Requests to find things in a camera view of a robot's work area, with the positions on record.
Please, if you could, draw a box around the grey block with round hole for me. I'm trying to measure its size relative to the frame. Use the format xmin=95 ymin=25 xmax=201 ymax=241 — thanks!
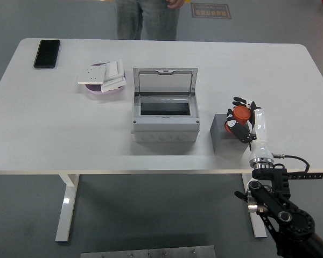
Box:
xmin=209 ymin=113 xmax=252 ymax=154

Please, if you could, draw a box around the black table control panel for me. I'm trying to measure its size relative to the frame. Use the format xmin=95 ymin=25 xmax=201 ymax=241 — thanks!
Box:
xmin=285 ymin=173 xmax=323 ymax=180

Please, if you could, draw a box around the white wall socket panel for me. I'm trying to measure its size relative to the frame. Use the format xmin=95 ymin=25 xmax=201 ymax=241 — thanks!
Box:
xmin=78 ymin=66 xmax=108 ymax=85

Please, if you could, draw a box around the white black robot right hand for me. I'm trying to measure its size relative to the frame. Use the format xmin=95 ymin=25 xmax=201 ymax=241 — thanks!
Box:
xmin=225 ymin=97 xmax=274 ymax=162

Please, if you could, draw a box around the white wall switch panel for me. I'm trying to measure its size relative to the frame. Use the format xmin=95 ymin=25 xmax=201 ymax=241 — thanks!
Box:
xmin=104 ymin=59 xmax=125 ymax=81
xmin=101 ymin=75 xmax=128 ymax=94

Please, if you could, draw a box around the person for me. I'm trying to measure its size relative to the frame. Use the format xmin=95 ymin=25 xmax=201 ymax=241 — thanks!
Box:
xmin=115 ymin=0 xmax=186 ymax=41

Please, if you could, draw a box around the transparent hinged box lid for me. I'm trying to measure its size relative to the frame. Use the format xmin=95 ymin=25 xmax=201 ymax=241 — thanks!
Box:
xmin=132 ymin=67 xmax=199 ymax=95

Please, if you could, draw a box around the grey plastic junction box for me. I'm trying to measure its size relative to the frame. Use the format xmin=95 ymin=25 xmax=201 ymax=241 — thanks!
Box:
xmin=131 ymin=91 xmax=201 ymax=143

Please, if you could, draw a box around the purple shallow bowl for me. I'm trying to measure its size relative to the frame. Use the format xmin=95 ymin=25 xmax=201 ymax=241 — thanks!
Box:
xmin=85 ymin=62 xmax=127 ymax=95

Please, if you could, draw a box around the brown floor sign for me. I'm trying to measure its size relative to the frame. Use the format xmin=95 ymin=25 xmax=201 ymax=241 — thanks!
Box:
xmin=191 ymin=2 xmax=232 ymax=19

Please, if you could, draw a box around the orange cylindrical battery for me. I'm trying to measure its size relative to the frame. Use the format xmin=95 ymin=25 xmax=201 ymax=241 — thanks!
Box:
xmin=224 ymin=105 xmax=251 ymax=133

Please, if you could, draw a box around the person's left hand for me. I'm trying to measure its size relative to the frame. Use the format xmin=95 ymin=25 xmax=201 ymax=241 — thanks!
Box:
xmin=166 ymin=0 xmax=186 ymax=9

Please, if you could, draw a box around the white table leg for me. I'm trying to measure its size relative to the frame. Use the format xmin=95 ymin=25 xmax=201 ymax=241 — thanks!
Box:
xmin=241 ymin=171 xmax=268 ymax=239
xmin=55 ymin=174 xmax=80 ymax=242

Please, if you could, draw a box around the grey metal plate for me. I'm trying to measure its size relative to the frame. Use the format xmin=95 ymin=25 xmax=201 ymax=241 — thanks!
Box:
xmin=80 ymin=245 xmax=216 ymax=258

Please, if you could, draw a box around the black smartphone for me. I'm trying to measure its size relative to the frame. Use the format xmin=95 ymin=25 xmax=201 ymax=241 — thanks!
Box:
xmin=33 ymin=39 xmax=61 ymax=69

